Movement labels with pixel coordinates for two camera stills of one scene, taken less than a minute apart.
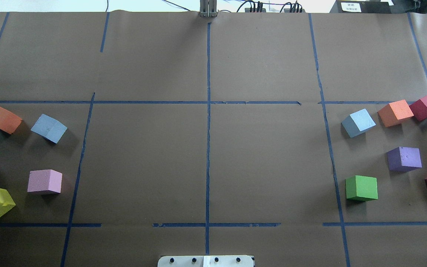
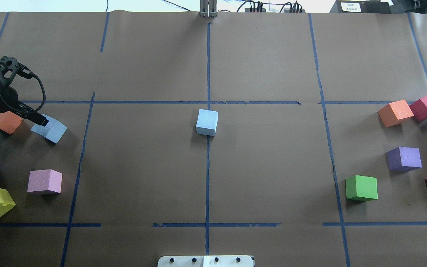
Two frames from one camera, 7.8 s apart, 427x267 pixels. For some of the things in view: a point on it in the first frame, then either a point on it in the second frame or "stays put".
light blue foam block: [356, 124] -> [207, 122]
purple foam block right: [403, 159] stays put
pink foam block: [43, 180] stays put
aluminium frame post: [208, 8] stays put
